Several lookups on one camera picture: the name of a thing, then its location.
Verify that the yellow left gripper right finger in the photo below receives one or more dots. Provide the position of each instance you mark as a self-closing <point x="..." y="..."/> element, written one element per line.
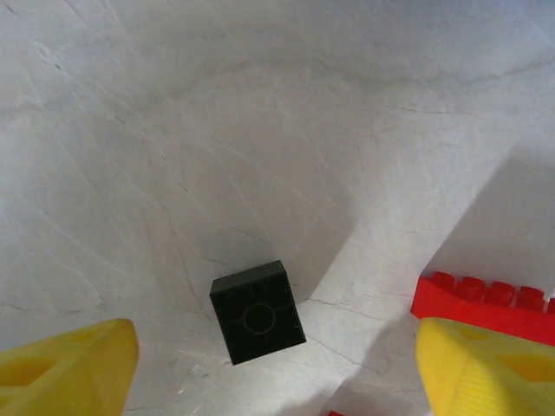
<point x="477" y="377"/>

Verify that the red lego brick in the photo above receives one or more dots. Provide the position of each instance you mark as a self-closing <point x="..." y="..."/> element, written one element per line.
<point x="334" y="414"/>
<point x="455" y="303"/>

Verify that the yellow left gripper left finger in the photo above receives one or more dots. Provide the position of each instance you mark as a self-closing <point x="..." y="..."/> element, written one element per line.
<point x="65" y="377"/>

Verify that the black square lego brick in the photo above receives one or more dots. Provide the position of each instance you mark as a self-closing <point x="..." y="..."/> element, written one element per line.
<point x="260" y="320"/>

